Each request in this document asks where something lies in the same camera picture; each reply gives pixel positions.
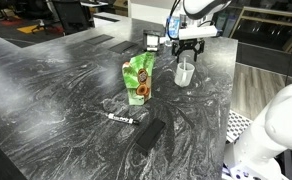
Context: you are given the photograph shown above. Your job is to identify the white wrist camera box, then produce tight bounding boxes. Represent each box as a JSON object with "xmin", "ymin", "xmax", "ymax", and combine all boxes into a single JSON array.
[{"xmin": 178, "ymin": 25, "xmax": 219, "ymax": 41}]

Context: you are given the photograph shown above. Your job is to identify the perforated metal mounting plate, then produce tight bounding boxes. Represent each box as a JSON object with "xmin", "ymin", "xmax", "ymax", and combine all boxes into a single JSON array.
[{"xmin": 225, "ymin": 109, "xmax": 254, "ymax": 145}]

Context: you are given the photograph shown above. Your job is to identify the dark table vent grille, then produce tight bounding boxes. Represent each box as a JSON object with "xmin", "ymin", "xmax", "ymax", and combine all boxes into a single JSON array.
[
  {"xmin": 83, "ymin": 33, "xmax": 115, "ymax": 46},
  {"xmin": 107, "ymin": 40, "xmax": 139, "ymax": 55}
]

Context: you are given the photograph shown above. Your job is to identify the black whiteboard eraser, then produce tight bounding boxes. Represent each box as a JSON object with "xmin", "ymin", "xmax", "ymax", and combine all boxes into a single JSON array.
[{"xmin": 134, "ymin": 117, "xmax": 167, "ymax": 153}]

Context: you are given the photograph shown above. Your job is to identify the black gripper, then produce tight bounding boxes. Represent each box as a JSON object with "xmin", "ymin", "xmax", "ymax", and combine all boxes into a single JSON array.
[{"xmin": 171, "ymin": 37, "xmax": 206, "ymax": 63}]

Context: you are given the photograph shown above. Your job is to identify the yellow floor mat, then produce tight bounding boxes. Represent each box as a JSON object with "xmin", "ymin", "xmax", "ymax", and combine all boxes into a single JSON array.
[{"xmin": 16, "ymin": 24, "xmax": 46, "ymax": 35}]

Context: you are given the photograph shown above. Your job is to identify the white cabinet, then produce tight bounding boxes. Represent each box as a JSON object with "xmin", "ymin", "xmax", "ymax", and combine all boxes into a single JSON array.
[{"xmin": 127, "ymin": 0, "xmax": 174, "ymax": 26}]

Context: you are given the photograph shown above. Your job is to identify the black marker with white label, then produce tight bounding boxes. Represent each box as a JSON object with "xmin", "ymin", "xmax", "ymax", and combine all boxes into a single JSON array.
[{"xmin": 107, "ymin": 112, "xmax": 141, "ymax": 126}]

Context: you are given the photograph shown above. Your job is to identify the green snack bag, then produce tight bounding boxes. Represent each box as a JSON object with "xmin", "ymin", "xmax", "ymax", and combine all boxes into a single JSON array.
[{"xmin": 121, "ymin": 51, "xmax": 156, "ymax": 106}]

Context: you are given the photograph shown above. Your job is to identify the black office chair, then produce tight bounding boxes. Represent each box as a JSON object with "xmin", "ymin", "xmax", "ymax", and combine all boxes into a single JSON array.
[{"xmin": 30, "ymin": 0, "xmax": 94, "ymax": 36}]

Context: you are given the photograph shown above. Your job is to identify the black box device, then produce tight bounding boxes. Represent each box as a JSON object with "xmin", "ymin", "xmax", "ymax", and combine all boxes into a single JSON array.
[{"xmin": 142, "ymin": 28, "xmax": 167, "ymax": 53}]

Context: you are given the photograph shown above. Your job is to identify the white mug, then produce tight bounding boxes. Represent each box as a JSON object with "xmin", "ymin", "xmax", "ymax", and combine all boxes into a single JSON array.
[{"xmin": 173, "ymin": 61, "xmax": 196, "ymax": 88}]

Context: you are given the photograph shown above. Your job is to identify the blue label bottle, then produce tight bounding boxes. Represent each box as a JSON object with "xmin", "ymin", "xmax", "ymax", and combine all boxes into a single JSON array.
[{"xmin": 165, "ymin": 15, "xmax": 182, "ymax": 47}]

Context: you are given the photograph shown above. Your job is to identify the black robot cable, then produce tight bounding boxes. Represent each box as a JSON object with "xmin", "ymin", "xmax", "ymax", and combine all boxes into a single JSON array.
[{"xmin": 167, "ymin": 0, "xmax": 184, "ymax": 21}]

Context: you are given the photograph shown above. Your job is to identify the wooden frame shelf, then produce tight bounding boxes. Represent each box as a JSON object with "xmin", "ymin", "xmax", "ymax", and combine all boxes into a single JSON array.
[{"xmin": 228, "ymin": 5, "xmax": 292, "ymax": 54}]

